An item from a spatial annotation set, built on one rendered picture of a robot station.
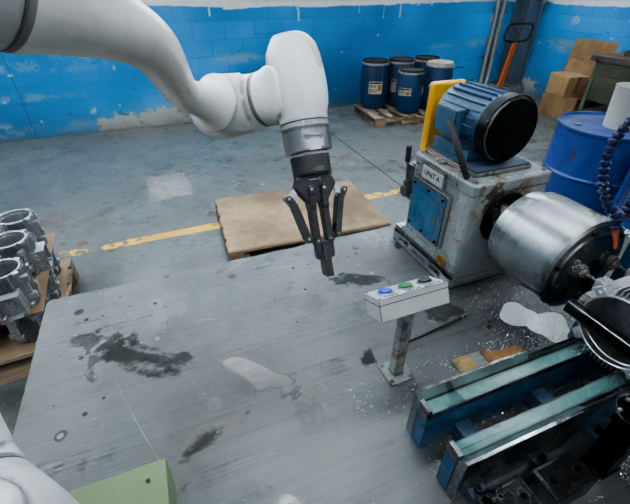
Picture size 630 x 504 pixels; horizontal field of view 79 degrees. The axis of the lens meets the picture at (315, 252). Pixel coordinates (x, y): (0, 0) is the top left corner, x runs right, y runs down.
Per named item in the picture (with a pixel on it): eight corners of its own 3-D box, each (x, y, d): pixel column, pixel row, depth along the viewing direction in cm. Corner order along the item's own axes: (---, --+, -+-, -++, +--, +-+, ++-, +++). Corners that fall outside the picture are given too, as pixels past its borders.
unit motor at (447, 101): (445, 189, 150) (470, 71, 126) (508, 230, 125) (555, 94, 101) (387, 200, 143) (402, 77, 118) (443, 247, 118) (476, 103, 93)
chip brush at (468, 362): (513, 342, 105) (514, 340, 105) (527, 356, 101) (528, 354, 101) (448, 361, 100) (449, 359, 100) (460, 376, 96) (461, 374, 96)
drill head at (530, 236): (508, 234, 129) (532, 163, 115) (612, 303, 102) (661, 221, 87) (446, 249, 122) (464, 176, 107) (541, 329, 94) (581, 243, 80)
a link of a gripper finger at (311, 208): (315, 185, 72) (308, 186, 72) (323, 243, 74) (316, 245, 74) (308, 186, 76) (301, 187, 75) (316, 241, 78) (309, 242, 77)
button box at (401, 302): (430, 295, 91) (428, 273, 90) (450, 303, 84) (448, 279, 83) (365, 314, 85) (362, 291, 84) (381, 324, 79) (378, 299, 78)
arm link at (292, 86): (341, 118, 74) (284, 132, 80) (328, 31, 71) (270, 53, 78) (315, 114, 65) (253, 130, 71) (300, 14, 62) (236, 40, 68)
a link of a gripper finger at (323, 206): (312, 185, 76) (319, 184, 77) (322, 240, 78) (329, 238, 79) (319, 184, 72) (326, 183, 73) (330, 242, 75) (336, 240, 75)
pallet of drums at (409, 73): (424, 106, 608) (432, 53, 565) (453, 120, 545) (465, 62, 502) (353, 112, 580) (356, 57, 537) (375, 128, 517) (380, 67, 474)
